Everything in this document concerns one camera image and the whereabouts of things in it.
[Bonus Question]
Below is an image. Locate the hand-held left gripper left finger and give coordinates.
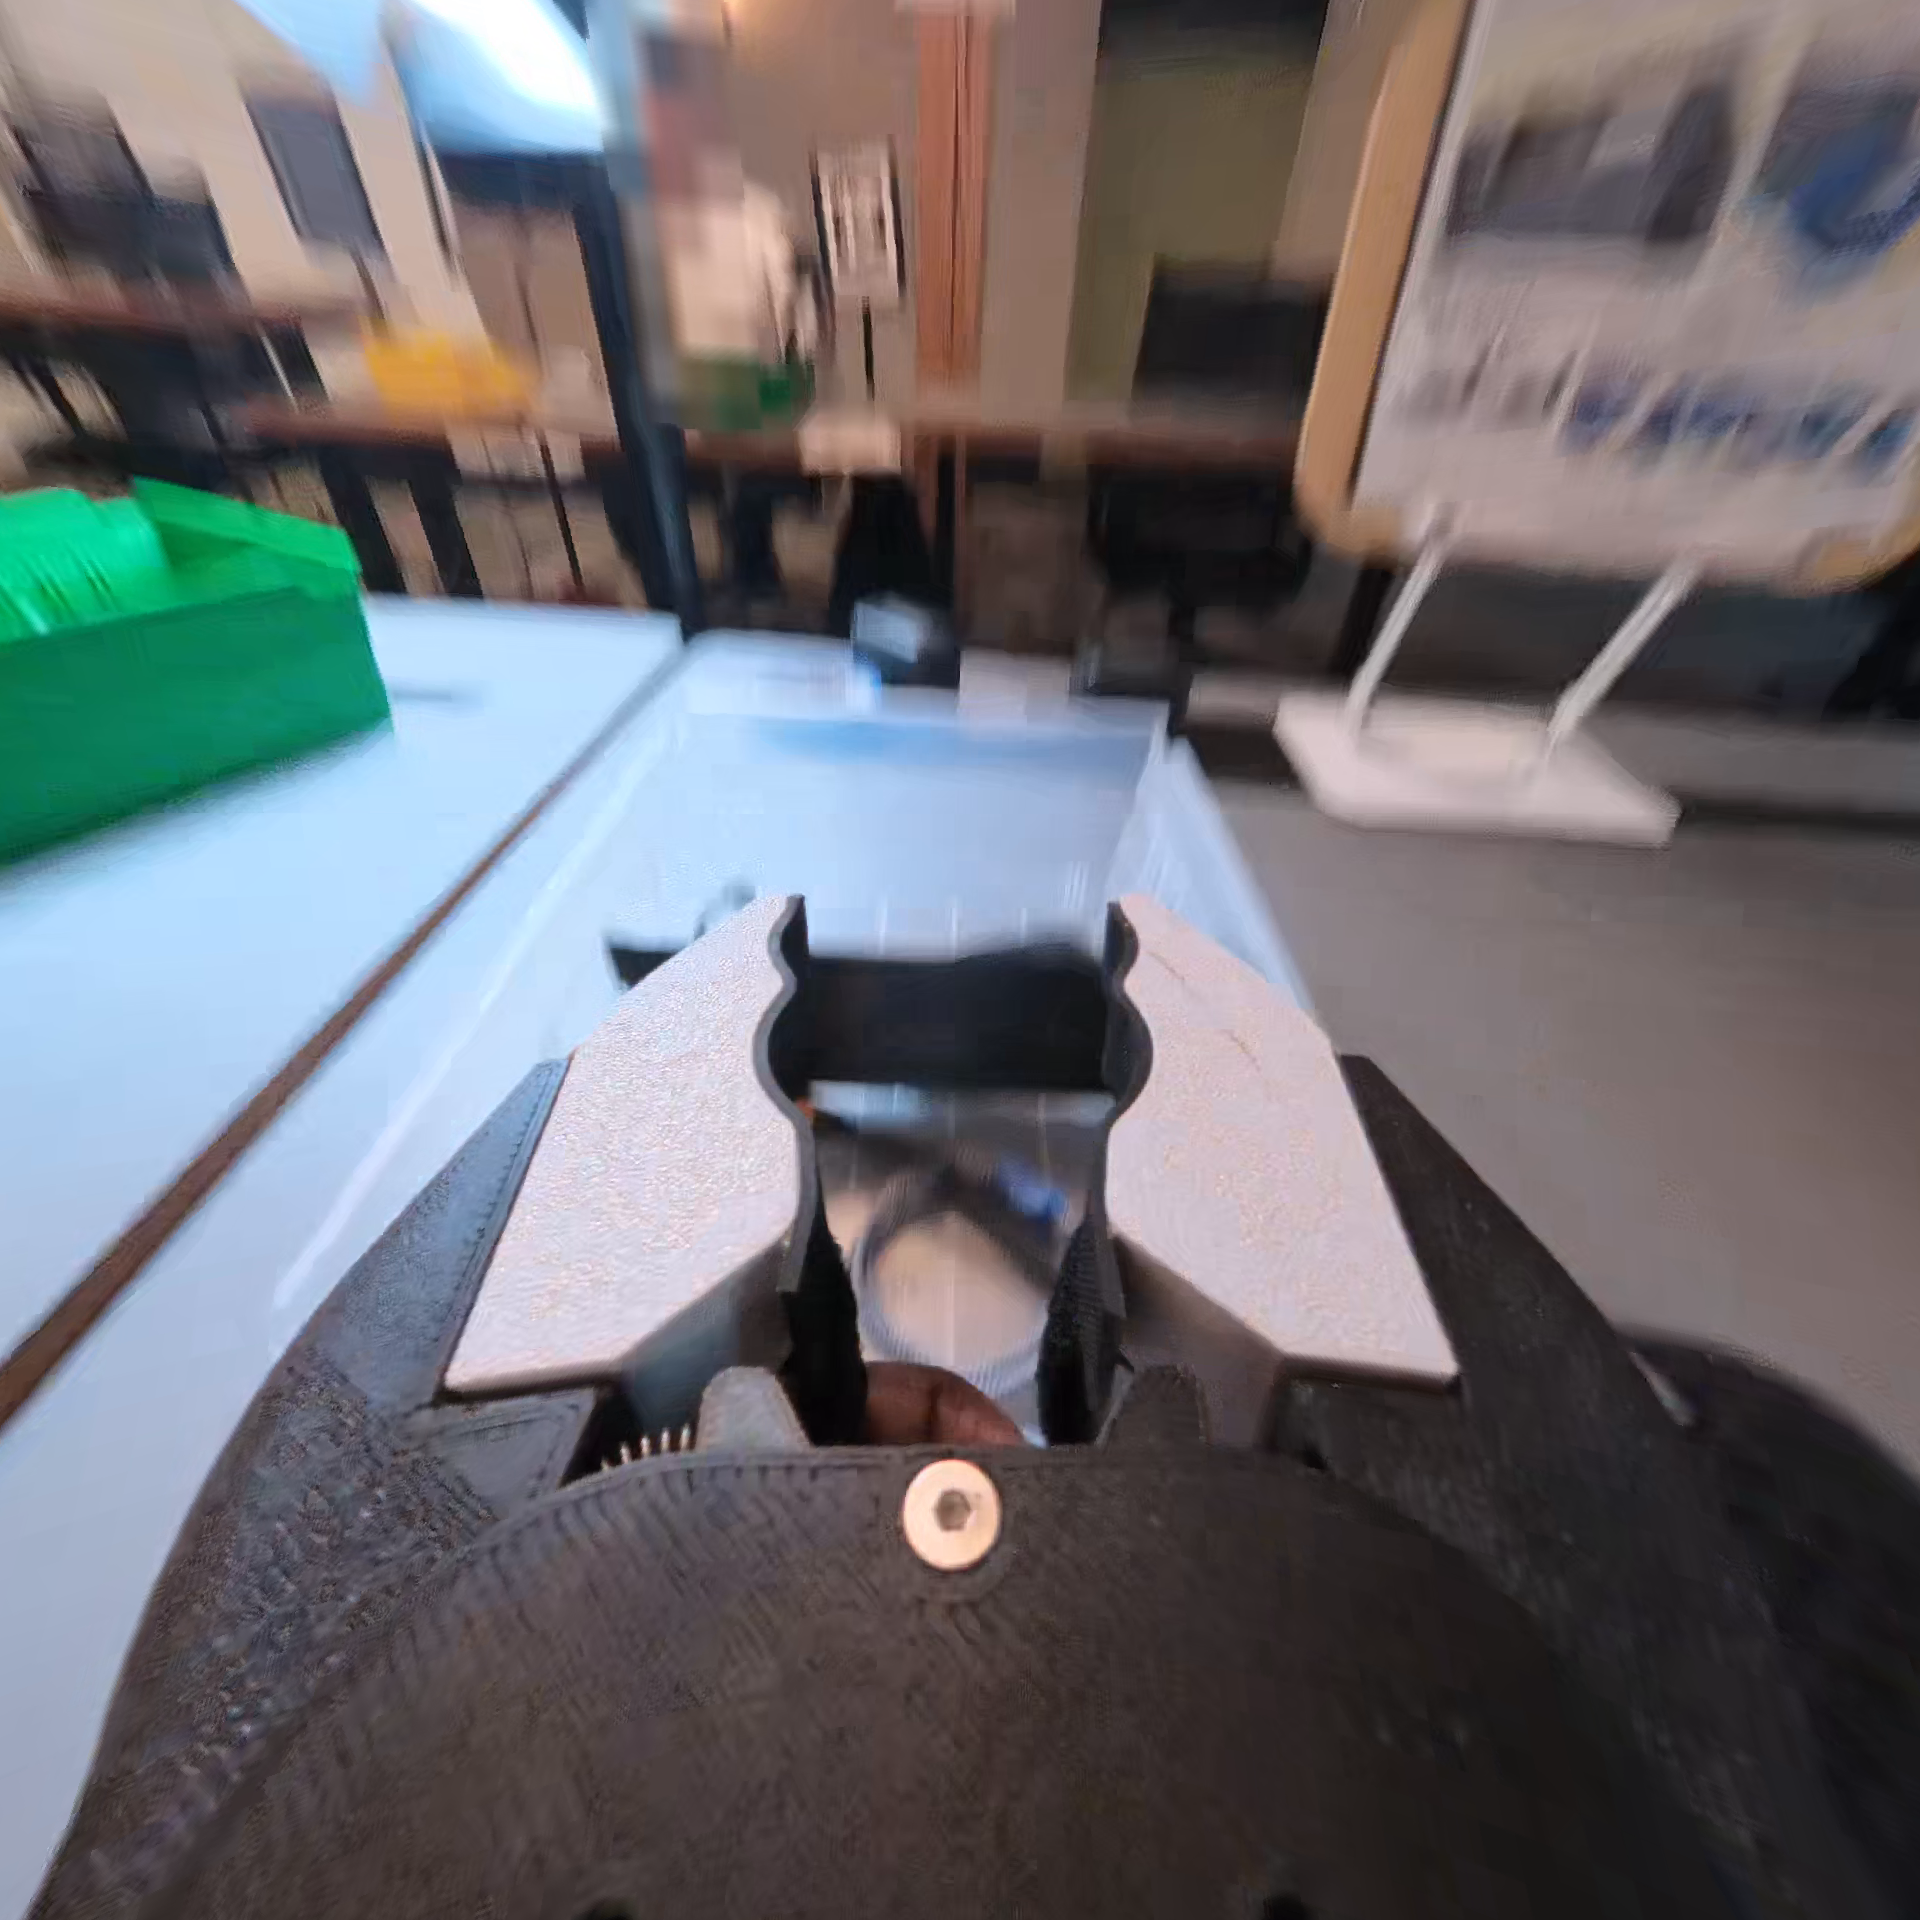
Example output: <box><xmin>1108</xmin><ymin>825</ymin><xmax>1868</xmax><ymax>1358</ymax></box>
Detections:
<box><xmin>446</xmin><ymin>895</ymin><xmax>822</xmax><ymax>1397</ymax></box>

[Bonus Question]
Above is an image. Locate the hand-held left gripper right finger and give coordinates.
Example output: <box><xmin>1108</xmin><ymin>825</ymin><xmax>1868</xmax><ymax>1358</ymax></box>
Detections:
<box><xmin>1102</xmin><ymin>895</ymin><xmax>1463</xmax><ymax>1431</ymax></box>

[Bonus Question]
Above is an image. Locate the braided usb cable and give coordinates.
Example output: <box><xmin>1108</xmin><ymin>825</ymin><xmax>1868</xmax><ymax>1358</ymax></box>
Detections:
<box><xmin>838</xmin><ymin>1169</ymin><xmax>1086</xmax><ymax>1385</ymax></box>

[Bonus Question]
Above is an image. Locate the clear plastic bin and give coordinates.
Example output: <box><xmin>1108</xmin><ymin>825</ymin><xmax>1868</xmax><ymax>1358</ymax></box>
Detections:
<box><xmin>277</xmin><ymin>630</ymin><xmax>1309</xmax><ymax>1449</ymax></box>

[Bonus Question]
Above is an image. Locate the person's left hand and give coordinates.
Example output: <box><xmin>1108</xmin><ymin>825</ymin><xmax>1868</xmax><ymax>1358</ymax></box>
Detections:
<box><xmin>861</xmin><ymin>1360</ymin><xmax>1033</xmax><ymax>1449</ymax></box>

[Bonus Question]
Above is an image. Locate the black divider panel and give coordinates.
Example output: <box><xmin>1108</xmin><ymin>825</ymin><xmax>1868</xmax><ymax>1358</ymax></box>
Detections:
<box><xmin>604</xmin><ymin>936</ymin><xmax>1125</xmax><ymax>1094</ymax></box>

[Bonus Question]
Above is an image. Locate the white board stand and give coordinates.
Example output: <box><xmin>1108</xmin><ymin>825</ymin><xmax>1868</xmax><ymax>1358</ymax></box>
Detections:
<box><xmin>1270</xmin><ymin>525</ymin><xmax>1684</xmax><ymax>853</ymax></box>

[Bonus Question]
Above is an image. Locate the small black device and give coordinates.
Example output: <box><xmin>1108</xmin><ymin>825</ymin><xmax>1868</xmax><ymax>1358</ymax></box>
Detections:
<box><xmin>847</xmin><ymin>592</ymin><xmax>964</xmax><ymax>692</ymax></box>

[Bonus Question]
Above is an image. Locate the green plastic bin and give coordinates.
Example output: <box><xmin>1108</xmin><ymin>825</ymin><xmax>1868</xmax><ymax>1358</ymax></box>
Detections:
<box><xmin>0</xmin><ymin>477</ymin><xmax>396</xmax><ymax>865</ymax></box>

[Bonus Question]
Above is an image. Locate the instruction poster board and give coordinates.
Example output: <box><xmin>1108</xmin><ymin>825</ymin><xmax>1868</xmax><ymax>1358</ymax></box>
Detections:
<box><xmin>1295</xmin><ymin>0</ymin><xmax>1920</xmax><ymax>597</ymax></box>

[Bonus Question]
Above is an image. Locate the wooden desk with black frame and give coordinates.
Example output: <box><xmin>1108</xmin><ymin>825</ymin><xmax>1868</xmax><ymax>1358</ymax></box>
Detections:
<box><xmin>0</xmin><ymin>276</ymin><xmax>1328</xmax><ymax>633</ymax></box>

